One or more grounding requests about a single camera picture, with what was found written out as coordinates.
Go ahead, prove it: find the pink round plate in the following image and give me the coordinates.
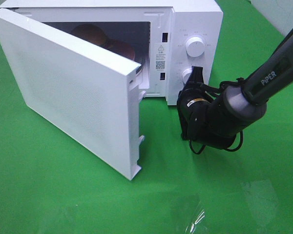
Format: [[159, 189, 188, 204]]
[[105, 39, 135, 60]]

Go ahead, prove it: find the clear tape patch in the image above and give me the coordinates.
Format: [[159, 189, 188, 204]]
[[163, 193, 209, 234]]

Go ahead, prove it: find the glass microwave turntable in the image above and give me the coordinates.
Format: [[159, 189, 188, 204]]
[[136, 57, 146, 76]]

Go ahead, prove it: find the burger with lettuce and tomato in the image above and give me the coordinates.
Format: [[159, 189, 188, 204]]
[[71, 24, 110, 49]]

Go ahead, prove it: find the white microwave door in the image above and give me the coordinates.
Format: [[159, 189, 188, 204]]
[[0, 8, 143, 180]]

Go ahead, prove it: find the green table mat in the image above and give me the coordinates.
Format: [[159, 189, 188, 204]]
[[0, 46, 293, 234]]

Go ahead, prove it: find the white microwave oven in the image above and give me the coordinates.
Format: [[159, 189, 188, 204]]
[[0, 0, 223, 105]]

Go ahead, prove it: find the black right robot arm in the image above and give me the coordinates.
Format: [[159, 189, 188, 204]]
[[177, 28, 293, 155]]

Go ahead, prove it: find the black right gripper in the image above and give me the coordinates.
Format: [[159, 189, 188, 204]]
[[177, 66, 231, 149]]

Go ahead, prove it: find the white microwave knob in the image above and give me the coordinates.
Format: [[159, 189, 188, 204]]
[[182, 68, 192, 85], [186, 36, 206, 58]]

